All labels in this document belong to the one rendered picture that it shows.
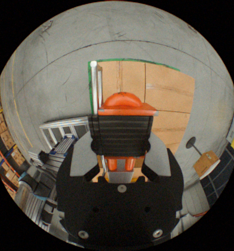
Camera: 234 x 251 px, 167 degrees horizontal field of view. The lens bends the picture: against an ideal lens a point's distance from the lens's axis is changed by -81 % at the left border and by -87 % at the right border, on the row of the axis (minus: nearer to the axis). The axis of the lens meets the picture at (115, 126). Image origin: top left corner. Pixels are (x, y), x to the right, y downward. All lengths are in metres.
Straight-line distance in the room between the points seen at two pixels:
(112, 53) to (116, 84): 0.75
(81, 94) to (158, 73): 1.07
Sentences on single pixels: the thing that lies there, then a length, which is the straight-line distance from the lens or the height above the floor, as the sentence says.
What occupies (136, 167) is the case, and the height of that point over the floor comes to 0.94.
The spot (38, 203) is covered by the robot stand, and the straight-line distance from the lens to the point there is 1.01.
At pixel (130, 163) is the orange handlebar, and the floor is 1.08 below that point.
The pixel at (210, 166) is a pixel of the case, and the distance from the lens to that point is 1.96.
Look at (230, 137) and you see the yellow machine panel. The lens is 7.45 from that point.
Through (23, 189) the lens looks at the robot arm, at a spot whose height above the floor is 1.27.
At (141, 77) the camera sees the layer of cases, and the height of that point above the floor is 0.54.
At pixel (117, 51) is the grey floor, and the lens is 1.32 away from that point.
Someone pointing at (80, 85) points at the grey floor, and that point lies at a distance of 1.32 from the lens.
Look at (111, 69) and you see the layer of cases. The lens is 0.66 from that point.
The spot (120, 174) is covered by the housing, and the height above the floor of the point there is 1.09.
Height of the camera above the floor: 1.18
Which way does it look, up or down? 62 degrees down
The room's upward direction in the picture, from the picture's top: 175 degrees counter-clockwise
